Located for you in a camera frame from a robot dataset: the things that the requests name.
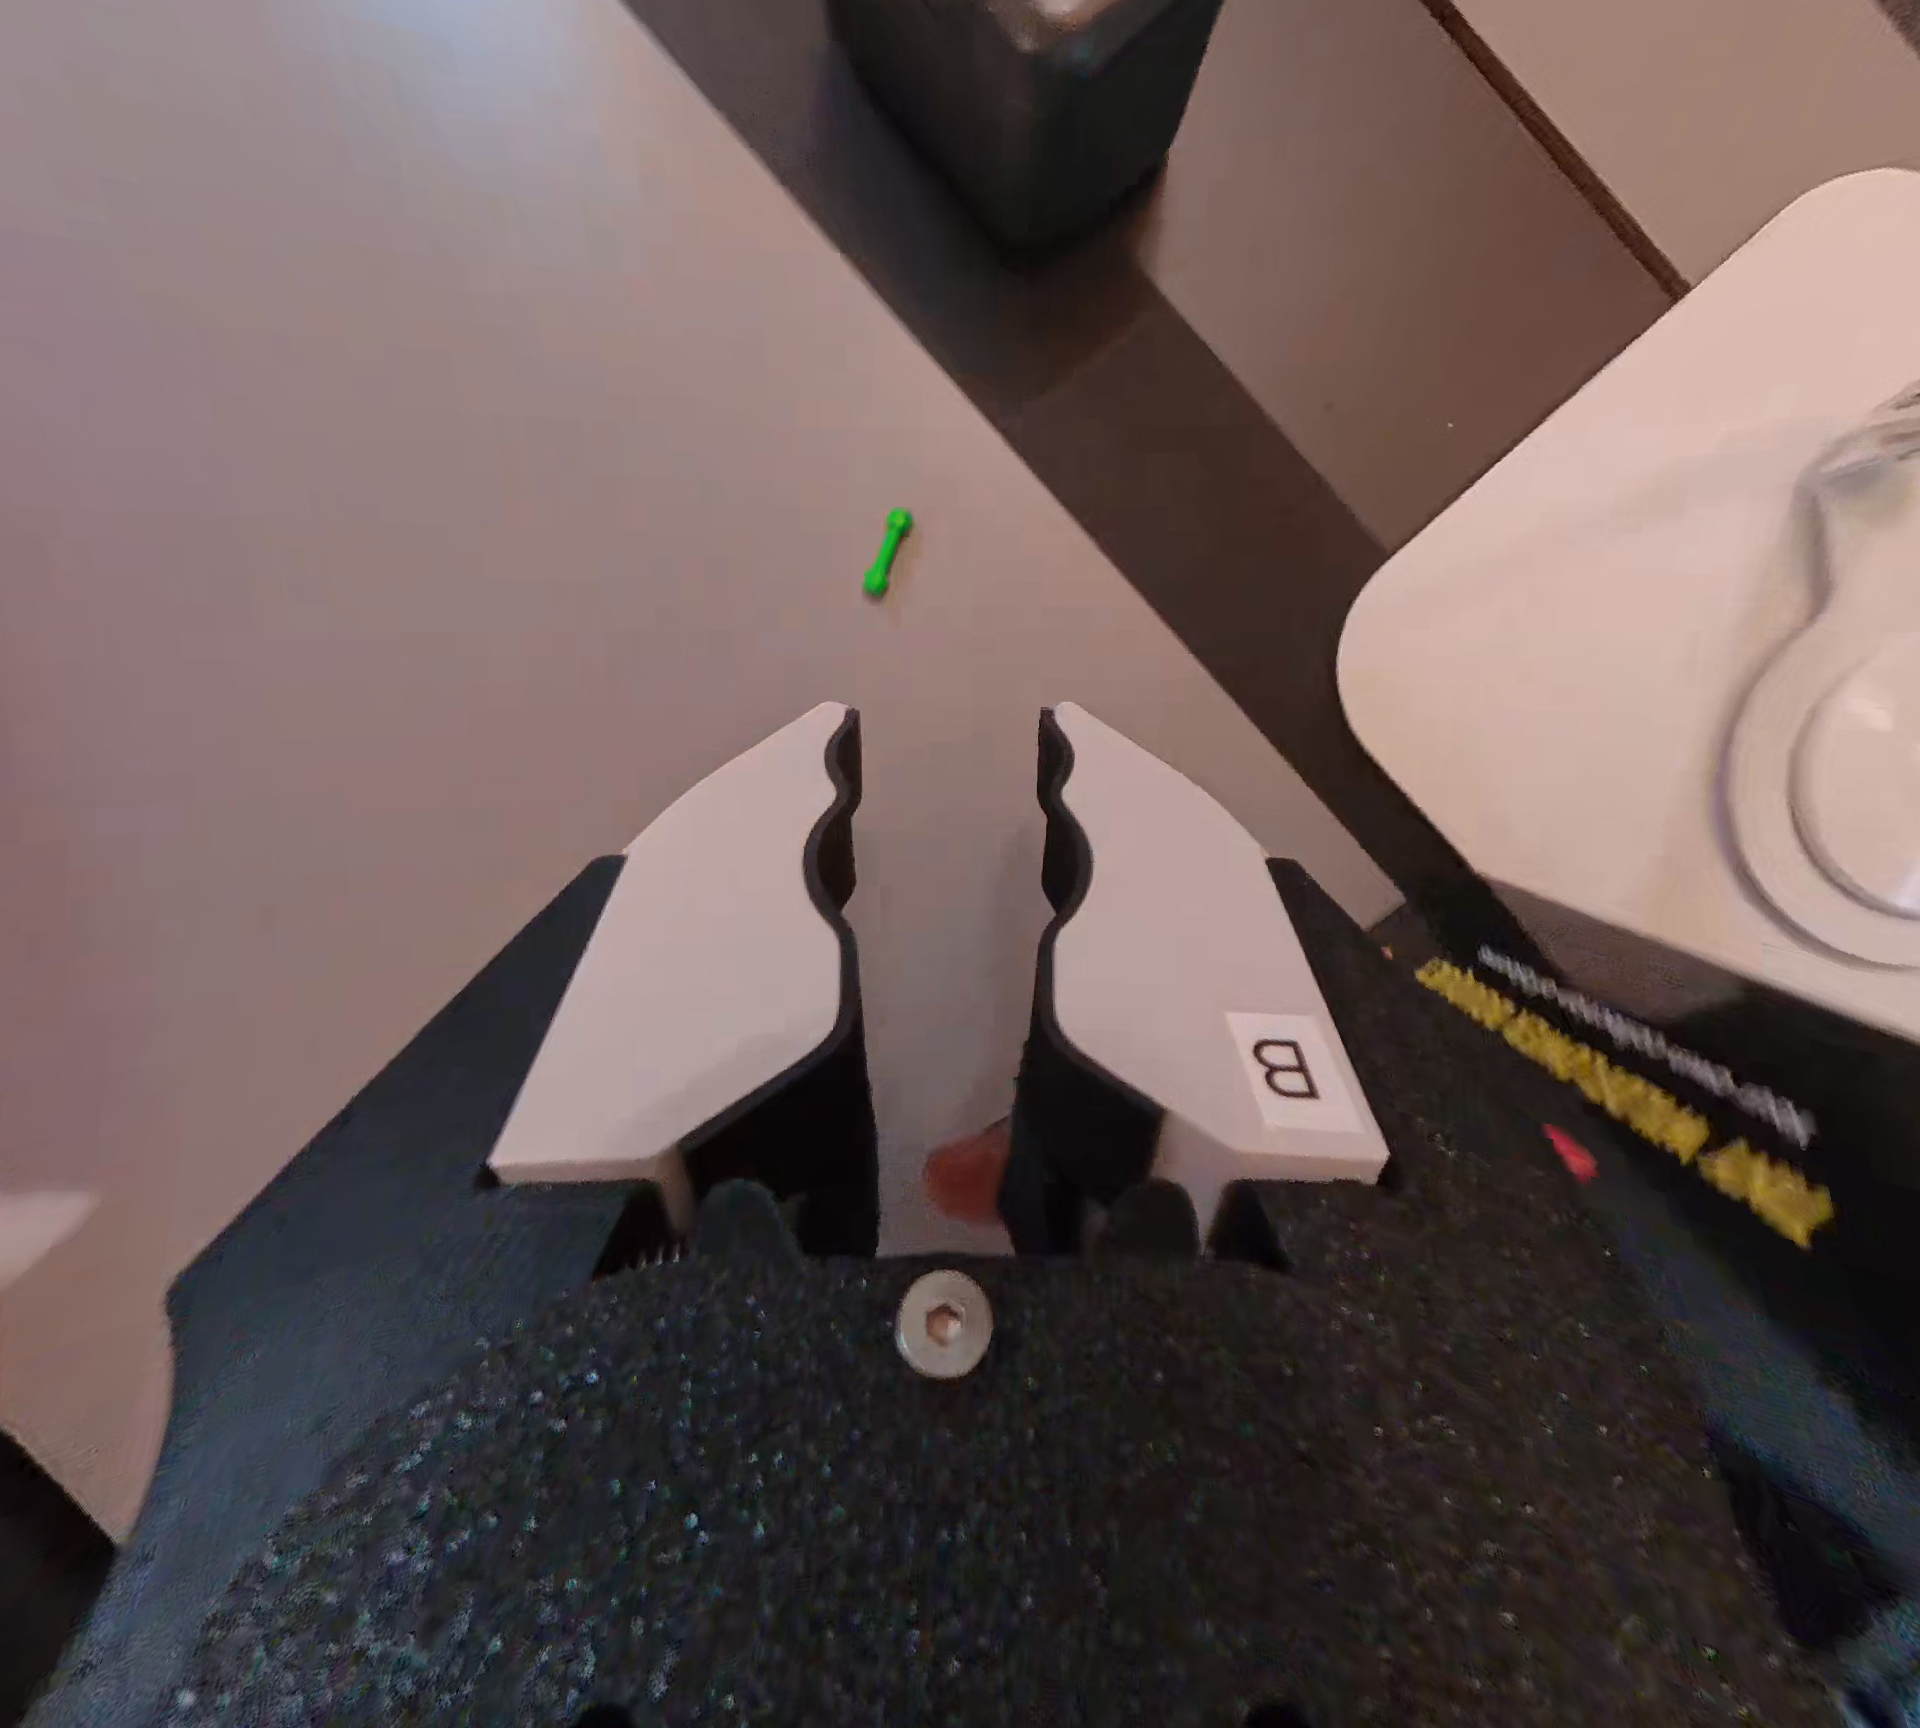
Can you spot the clear glass object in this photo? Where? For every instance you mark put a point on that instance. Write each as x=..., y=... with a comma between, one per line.
x=1859, y=739

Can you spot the black lego set box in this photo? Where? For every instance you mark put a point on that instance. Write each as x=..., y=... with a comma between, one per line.
x=1651, y=1114

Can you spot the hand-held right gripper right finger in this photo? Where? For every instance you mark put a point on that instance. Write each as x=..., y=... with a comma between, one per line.
x=1187, y=948

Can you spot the dark grey hard case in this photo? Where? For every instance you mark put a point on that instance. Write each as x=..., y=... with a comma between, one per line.
x=1021, y=3

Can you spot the white rounded stand base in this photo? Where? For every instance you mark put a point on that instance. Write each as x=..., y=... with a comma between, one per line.
x=1577, y=587

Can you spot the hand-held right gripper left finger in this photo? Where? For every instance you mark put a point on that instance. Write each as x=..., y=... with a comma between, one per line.
x=707, y=948

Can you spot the green lego bar piece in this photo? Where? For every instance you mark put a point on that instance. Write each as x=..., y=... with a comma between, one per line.
x=888, y=553

